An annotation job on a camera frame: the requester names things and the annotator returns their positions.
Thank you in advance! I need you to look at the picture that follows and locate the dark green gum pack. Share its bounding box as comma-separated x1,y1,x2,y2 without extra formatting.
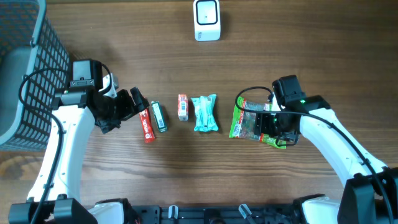
151,101,167,133

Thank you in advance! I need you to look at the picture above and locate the red candy bar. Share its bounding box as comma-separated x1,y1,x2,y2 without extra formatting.
139,109,155,143

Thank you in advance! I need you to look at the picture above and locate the green snack bag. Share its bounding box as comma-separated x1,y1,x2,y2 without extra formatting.
229,96,286,149

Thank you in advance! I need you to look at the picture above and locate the small orange white box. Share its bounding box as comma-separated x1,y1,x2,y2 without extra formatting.
177,94,189,121

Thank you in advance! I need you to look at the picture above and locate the teal tissue pack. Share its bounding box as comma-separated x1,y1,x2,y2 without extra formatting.
191,94,218,132

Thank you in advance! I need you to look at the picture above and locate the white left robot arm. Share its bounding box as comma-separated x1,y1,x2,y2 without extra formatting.
8,87,149,223

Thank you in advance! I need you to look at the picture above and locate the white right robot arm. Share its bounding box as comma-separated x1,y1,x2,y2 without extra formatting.
260,96,397,223

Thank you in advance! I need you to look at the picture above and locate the white barcode scanner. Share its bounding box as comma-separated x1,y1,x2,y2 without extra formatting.
193,0,221,42

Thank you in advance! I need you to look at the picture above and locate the dark grey mesh basket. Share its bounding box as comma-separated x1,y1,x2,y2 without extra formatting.
1,0,71,151

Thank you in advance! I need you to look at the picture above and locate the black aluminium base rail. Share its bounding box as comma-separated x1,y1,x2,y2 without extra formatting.
74,203,312,224

